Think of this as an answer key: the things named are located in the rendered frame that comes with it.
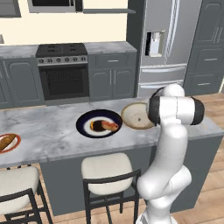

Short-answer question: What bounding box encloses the red rimmed appetizer plate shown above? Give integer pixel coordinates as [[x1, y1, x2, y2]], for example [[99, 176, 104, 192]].
[[0, 133, 22, 155]]

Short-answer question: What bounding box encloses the grey wall cupboard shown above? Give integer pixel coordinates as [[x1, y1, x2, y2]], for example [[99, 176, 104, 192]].
[[0, 0, 22, 18]]

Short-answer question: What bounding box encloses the grey tall cupboard run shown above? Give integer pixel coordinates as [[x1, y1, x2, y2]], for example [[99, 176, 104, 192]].
[[183, 0, 224, 97]]

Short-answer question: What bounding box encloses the dark blue dinner plate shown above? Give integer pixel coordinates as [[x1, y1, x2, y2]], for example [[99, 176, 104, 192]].
[[75, 108, 123, 139]]

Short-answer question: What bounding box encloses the grey base cupboard run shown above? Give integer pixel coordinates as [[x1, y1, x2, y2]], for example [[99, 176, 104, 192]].
[[83, 41, 138, 102], [0, 44, 46, 110]]

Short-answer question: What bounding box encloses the brown appetizer food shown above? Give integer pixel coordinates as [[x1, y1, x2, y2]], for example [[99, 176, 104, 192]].
[[0, 134, 18, 151]]

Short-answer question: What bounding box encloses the grey kitchen island counter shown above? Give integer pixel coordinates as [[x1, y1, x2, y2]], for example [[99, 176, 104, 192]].
[[0, 95, 224, 217]]

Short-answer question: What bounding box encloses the stainless steel range oven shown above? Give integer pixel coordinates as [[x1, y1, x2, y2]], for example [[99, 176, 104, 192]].
[[35, 42, 91, 107]]

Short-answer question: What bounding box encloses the stainless steel microwave oven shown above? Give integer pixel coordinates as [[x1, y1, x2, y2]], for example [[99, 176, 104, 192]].
[[26, 0, 84, 14]]

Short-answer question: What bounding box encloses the cooked food on plate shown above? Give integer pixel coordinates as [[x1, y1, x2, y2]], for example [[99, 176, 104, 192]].
[[90, 119, 120, 133]]

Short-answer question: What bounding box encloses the grey wall shelf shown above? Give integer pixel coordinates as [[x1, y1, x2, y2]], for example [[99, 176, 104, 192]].
[[82, 8, 137, 15]]

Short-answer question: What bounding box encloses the stainless steel fridge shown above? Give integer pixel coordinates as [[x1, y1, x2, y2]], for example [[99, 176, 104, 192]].
[[125, 0, 203, 99]]

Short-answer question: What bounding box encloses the black stool with cream seat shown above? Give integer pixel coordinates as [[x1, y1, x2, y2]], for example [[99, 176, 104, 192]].
[[80, 152, 142, 224], [0, 164, 53, 224]]

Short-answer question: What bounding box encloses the beige bowl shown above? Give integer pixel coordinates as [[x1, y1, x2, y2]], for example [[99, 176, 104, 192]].
[[120, 101, 156, 130]]

